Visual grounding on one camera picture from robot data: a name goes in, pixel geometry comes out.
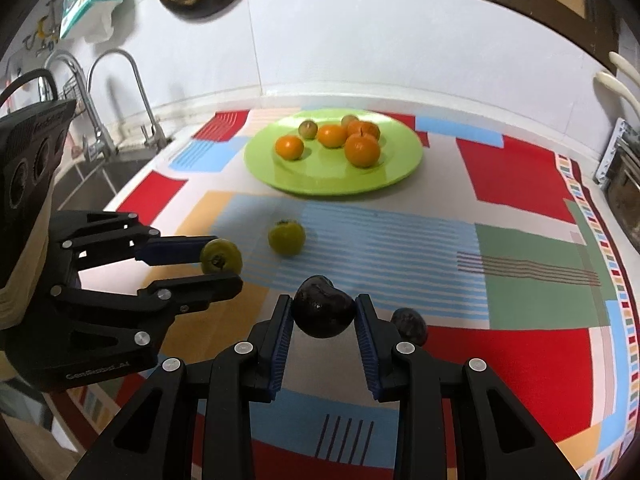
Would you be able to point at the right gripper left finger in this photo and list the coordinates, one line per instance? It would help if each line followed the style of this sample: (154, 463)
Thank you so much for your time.
(153, 434)

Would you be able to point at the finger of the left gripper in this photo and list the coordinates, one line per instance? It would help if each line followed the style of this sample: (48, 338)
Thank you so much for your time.
(165, 251)
(191, 294)

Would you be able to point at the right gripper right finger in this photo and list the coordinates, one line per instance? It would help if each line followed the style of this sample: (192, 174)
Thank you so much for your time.
(495, 437)

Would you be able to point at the yellow green fruit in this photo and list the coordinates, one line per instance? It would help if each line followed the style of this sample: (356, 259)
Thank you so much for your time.
(221, 256)

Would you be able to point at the dark purple plum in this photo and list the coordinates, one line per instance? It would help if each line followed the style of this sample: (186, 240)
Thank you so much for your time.
(321, 310)

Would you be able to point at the small orange mandarin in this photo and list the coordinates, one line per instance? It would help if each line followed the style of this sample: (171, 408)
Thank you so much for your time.
(289, 147)

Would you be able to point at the brownish green round fruit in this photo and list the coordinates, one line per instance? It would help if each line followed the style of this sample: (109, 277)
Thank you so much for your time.
(308, 129)

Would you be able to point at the oval orange mandarin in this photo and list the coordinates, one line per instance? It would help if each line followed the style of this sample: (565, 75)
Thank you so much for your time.
(332, 136)

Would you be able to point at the round orange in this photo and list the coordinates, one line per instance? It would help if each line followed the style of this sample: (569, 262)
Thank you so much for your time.
(362, 150)

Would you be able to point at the large orange with stem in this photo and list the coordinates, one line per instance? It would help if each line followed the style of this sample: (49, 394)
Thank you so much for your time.
(363, 128)

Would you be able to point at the small tan fruit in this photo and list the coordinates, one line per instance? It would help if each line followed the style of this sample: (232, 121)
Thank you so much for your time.
(348, 120)

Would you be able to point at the stainless steel sink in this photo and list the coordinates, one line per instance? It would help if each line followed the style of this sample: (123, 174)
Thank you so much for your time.
(92, 185)

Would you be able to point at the thin gooseneck faucet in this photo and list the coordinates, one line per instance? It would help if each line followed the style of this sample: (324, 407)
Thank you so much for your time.
(123, 91)

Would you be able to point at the large chrome faucet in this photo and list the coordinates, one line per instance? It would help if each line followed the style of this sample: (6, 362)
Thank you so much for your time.
(100, 144)

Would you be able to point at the green plastic plate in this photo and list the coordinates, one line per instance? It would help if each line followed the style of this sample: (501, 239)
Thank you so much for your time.
(322, 171)

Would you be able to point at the colourful patchwork table mat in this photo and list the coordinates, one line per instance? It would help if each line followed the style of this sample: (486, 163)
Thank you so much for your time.
(499, 240)

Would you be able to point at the teal tissue pack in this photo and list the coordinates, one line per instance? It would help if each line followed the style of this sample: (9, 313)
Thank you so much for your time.
(90, 20)

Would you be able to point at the metal dish rack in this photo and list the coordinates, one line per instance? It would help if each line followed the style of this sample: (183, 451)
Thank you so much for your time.
(618, 177)

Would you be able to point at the wire sink basket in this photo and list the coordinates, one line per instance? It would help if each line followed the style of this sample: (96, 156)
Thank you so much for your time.
(71, 91)

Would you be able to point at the cream pan handle lower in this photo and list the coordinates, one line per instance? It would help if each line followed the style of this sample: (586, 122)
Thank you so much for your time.
(613, 84)

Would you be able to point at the cream pan handle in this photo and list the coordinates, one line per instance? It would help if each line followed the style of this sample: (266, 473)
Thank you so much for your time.
(613, 84)
(625, 67)

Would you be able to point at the cream pan handle upper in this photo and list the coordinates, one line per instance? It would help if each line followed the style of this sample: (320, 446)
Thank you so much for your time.
(625, 67)

